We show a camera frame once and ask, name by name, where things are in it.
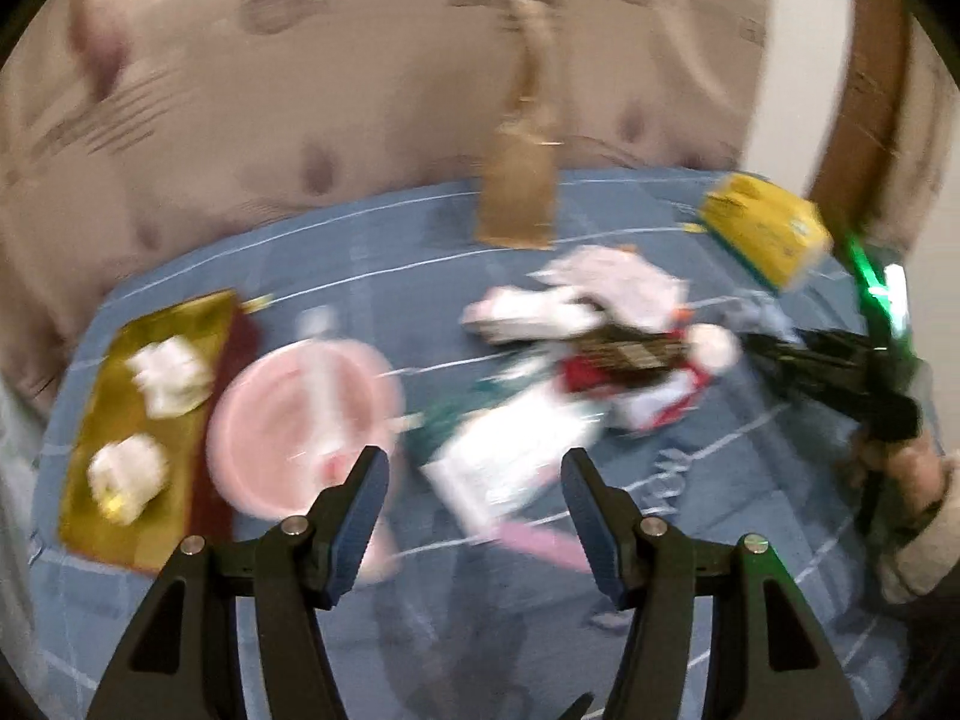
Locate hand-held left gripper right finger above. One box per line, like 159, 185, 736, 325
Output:
561, 448, 863, 720

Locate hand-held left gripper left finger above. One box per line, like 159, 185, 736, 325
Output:
86, 446, 391, 720

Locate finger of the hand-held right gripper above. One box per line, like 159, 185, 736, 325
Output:
741, 331, 826, 395

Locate dark patterned cloth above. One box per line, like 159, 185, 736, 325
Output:
568, 322, 689, 385

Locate pink printed white cloth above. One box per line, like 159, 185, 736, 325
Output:
527, 244, 689, 332

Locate gold metal tin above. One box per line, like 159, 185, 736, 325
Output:
60, 289, 242, 575

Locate person's right hand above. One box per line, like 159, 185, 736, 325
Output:
851, 435, 947, 522

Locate pink cloth strip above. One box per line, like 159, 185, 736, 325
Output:
490, 523, 602, 573

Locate red white santa toy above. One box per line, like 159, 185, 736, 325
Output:
562, 322, 742, 398

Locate white green tissue packet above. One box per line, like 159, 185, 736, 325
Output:
409, 382, 602, 535

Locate blue checked bedsheet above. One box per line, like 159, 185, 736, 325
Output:
34, 169, 925, 720

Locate yellow cardboard box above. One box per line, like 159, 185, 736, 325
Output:
696, 172, 835, 291

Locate pink plastic basin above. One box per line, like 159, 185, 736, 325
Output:
206, 339, 406, 524

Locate white plastic stick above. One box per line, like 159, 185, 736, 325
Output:
296, 307, 355, 467

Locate white folded cloth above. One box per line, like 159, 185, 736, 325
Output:
460, 285, 595, 347

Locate white sock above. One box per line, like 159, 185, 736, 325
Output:
124, 336, 215, 419
85, 435, 170, 526

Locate brown paper bag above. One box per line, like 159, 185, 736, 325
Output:
475, 0, 561, 251

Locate translucent plastic bag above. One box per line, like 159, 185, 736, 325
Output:
0, 382, 70, 695

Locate beige leaf printed cover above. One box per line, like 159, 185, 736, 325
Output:
0, 0, 775, 398

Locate brown wooden door frame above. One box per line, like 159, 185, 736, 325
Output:
808, 0, 914, 242

